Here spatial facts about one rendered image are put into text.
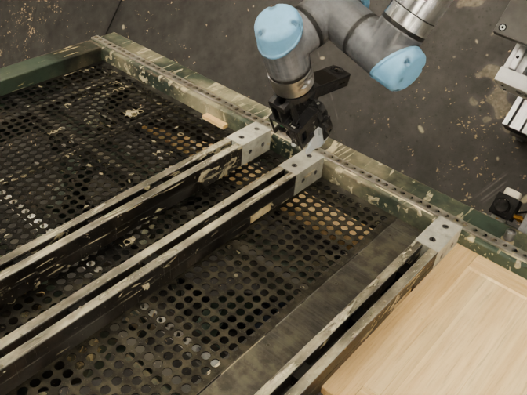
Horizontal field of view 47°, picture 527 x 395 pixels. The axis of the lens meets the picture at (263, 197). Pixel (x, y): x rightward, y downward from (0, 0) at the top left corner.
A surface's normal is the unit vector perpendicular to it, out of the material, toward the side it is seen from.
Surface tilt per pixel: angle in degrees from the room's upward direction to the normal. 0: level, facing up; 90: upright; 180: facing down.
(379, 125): 0
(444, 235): 56
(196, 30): 0
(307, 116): 28
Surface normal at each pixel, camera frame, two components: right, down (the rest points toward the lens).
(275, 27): -0.22, -0.48
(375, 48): -0.61, 0.06
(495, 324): 0.07, -0.79
